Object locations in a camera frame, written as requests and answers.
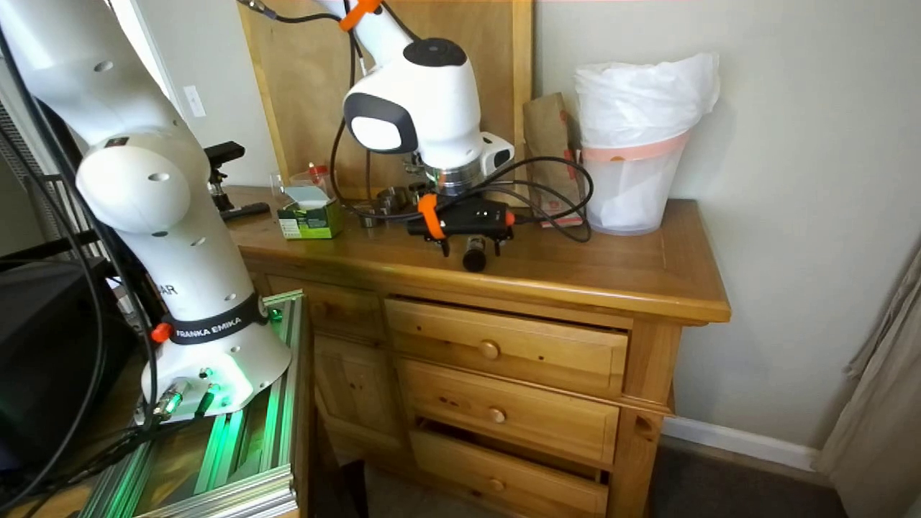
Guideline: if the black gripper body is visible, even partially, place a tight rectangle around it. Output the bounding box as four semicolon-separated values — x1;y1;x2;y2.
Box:
411;190;484;246

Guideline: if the small dark spice jar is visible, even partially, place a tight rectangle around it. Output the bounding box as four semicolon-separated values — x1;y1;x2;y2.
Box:
363;187;405;232

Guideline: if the wooden dresser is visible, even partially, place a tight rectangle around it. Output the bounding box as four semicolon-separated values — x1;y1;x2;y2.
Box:
225;184;734;518

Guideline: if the wide wooden drawer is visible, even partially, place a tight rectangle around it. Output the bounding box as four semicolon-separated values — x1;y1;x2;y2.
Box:
383;298;634;397

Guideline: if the brown paper bag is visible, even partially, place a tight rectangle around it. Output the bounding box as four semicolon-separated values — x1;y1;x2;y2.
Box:
521;93;585;232

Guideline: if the translucent white trash bin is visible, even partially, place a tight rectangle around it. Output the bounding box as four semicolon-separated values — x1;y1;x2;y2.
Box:
577;138;690;240

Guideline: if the green and white carton box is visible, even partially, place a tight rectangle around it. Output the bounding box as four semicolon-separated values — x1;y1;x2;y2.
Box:
272;164;346;246

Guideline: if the wooden cabinet door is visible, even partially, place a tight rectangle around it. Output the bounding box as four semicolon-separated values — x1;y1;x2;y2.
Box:
311;328;408;460

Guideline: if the middle-sized wooden drawer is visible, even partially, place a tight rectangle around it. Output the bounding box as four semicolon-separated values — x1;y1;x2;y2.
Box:
398;358;625;472

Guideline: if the wooden board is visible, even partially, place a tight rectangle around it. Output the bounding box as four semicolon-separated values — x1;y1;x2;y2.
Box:
239;0;539;210

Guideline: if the white trash bin with bag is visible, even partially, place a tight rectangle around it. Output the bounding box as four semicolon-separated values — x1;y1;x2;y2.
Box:
572;53;724;164

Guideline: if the short wooden drawer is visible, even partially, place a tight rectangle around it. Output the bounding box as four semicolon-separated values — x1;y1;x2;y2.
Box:
405;427;612;518

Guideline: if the aluminium extrusion robot stand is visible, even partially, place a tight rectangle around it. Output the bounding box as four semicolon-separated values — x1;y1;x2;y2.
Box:
26;285;307;518

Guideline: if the white baseboard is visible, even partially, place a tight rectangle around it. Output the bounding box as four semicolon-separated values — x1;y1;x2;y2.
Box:
659;411;828;478

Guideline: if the grey curtain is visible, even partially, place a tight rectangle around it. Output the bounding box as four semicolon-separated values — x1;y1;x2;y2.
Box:
813;234;921;518

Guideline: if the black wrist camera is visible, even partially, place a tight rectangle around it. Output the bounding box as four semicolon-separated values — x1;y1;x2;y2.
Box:
475;198;517;236

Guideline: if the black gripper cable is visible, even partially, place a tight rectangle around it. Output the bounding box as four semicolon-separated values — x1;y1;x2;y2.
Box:
327;114;598;246

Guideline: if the black camera on stand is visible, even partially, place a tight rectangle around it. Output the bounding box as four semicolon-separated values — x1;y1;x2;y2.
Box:
200;138;272;226

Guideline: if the white wall switch plate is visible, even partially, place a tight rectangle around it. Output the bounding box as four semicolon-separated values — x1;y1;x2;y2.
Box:
177;85;209;125

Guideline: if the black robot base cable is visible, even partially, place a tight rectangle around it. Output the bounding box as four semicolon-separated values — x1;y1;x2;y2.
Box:
0;27;162;512

